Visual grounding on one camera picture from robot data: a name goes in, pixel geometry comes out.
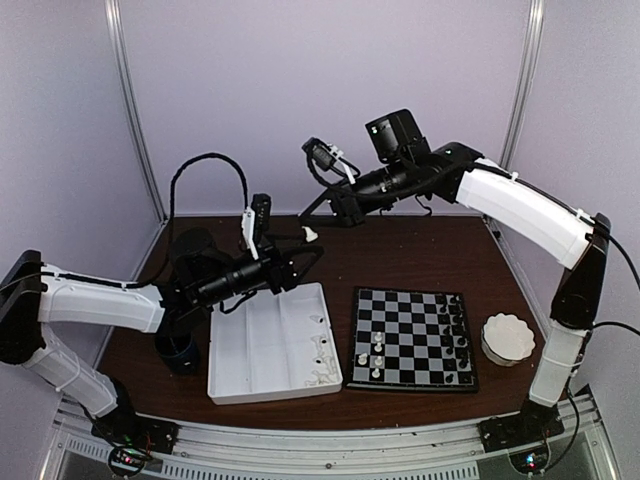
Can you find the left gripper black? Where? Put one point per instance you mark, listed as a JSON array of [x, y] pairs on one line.
[[274, 267]]

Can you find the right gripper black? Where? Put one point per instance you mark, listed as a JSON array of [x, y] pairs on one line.
[[347, 206]]

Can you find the white plastic compartment tray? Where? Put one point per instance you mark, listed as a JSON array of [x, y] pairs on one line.
[[274, 347]]

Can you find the black white chess board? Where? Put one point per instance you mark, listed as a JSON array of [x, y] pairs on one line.
[[427, 345]]

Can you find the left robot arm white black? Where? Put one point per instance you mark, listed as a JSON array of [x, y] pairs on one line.
[[35, 295]]

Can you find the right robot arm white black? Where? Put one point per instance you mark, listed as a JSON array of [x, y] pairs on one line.
[[459, 174]]

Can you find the dark blue mug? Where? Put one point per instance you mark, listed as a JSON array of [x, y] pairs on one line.
[[179, 353]]

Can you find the white scalloped bowl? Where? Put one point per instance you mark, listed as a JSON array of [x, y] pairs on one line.
[[507, 340]]

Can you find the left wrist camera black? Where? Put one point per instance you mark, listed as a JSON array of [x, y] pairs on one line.
[[191, 255]]

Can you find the right aluminium corner post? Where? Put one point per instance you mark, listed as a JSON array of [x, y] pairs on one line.
[[529, 58]]

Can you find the aluminium corner post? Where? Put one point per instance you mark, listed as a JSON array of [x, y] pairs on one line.
[[529, 58], [116, 32]]

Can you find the aluminium front rail frame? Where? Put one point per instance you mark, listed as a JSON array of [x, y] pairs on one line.
[[453, 450]]

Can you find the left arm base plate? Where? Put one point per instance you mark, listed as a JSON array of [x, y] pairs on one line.
[[135, 432]]

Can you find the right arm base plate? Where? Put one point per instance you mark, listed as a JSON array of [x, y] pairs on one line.
[[508, 432]]

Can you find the left aluminium corner post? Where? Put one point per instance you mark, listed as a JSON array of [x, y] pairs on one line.
[[116, 32]]

